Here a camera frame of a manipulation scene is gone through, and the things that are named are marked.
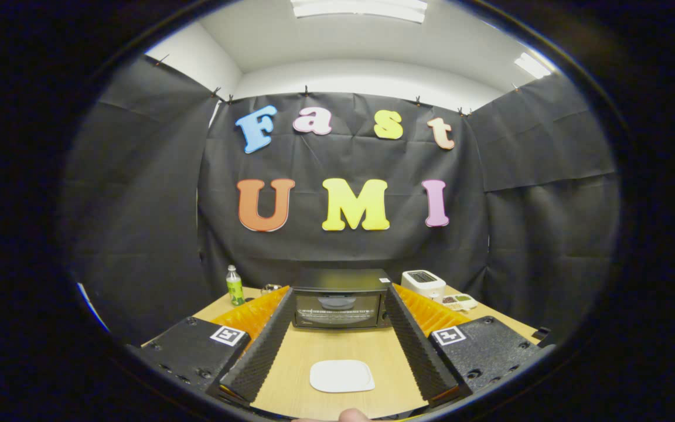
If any green label plastic bottle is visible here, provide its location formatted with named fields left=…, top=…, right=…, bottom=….
left=226, top=265, right=246, bottom=307

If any black backdrop cloth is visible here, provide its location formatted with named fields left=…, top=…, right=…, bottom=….
left=62, top=56, right=621, bottom=346

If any white square plate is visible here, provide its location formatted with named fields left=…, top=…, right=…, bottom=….
left=309, top=359, right=376, bottom=393

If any white snack tray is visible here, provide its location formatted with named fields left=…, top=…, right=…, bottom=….
left=442, top=294, right=479, bottom=312

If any long ceiling light panel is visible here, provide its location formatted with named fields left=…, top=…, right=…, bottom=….
left=291, top=0, right=428, bottom=24

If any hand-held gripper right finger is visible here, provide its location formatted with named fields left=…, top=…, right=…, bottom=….
left=384, top=284, right=556, bottom=409

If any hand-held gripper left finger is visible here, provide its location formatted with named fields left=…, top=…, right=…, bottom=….
left=132, top=285, right=296, bottom=408

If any black toaster oven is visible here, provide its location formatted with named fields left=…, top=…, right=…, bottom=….
left=291, top=268, right=392, bottom=330

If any white pop-up toaster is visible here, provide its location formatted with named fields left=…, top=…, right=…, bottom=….
left=401, top=270, right=447, bottom=301

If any small ceiling light panel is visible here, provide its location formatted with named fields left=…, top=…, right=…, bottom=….
left=513, top=53, right=551, bottom=80

